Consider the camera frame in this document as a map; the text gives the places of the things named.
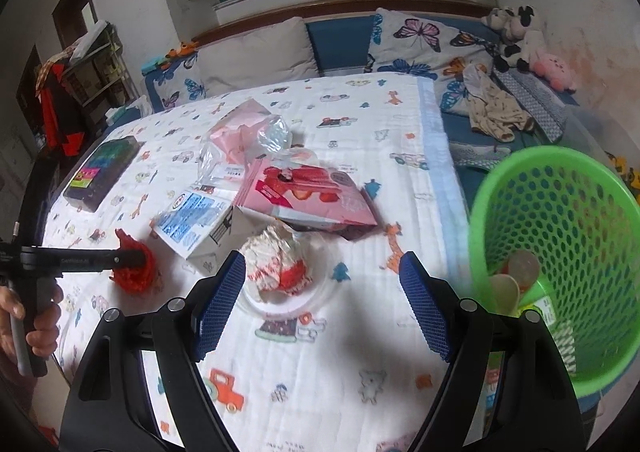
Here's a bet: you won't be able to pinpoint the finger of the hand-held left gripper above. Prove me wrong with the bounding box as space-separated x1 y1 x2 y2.
20 246 156 279

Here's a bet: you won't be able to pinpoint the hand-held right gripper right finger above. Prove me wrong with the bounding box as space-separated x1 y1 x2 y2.
397 251 586 452

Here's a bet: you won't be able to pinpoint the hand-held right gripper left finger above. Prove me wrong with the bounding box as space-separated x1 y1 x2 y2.
59 249 247 452

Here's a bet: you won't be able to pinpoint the red plastic chain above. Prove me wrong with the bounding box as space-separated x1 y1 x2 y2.
110 229 163 293

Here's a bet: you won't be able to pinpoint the paper ball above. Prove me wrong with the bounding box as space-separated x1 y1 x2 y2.
240 224 308 303

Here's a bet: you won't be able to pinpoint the blue and white milk carton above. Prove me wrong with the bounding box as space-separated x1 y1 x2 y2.
150 184 261 273

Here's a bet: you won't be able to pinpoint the white paper cup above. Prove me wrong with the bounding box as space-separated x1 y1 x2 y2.
489 274 522 317

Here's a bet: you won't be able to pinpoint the red printed paper cup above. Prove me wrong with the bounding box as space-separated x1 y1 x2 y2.
506 250 542 293

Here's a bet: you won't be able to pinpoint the pink snack packet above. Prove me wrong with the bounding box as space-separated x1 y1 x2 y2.
235 157 383 239

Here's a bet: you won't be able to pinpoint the clear plastic bag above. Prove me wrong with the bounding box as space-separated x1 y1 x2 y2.
200 99 293 193

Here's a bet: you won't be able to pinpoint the green plastic basket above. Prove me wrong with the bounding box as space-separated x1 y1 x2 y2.
467 147 640 399

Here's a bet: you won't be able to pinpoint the person's left hand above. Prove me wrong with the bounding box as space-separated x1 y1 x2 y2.
0 284 63 369

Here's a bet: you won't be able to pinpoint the black colourful box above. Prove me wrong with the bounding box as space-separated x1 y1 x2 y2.
62 136 140 213

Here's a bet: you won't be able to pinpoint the red hanging clothes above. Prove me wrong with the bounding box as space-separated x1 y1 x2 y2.
35 52 83 157

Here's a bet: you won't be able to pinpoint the blue bed sheet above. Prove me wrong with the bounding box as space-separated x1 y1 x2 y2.
440 16 586 213

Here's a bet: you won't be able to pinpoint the metal shelf rack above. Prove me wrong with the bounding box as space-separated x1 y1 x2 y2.
65 22 141 119

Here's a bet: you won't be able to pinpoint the small butterfly pillow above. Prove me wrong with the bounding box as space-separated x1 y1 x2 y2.
145 52 208 112

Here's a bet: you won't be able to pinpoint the beige clothing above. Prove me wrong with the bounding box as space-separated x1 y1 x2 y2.
462 64 536 143

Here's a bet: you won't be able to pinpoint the white cartoon printed blanket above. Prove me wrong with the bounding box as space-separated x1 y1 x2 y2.
42 72 501 452

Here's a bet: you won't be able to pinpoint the checkered folded cloth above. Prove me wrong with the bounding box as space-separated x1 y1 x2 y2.
495 66 569 143

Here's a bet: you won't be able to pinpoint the grey pillow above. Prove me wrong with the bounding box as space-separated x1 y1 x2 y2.
197 16 321 95

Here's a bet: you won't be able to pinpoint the yellow toy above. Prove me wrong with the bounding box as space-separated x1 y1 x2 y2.
607 152 640 193

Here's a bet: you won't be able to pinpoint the clear plastic storage box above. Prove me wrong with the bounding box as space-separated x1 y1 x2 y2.
565 106 640 183

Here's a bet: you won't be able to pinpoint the brown door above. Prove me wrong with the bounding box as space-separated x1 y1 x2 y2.
52 0 98 53

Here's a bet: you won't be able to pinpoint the large butterfly pillow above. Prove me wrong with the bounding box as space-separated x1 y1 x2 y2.
367 8 501 115

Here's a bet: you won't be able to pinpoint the pink plush toy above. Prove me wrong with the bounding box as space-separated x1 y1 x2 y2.
530 52 578 93

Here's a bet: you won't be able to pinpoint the blue headboard cushion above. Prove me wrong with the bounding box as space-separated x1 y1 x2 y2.
306 14 377 77

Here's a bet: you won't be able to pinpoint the wooden headboard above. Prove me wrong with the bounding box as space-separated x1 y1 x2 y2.
192 0 496 46

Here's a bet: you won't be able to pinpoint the black and white cow plush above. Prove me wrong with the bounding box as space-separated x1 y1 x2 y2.
492 6 547 73

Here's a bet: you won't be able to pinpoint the grey dog plush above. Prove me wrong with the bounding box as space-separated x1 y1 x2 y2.
481 6 516 32

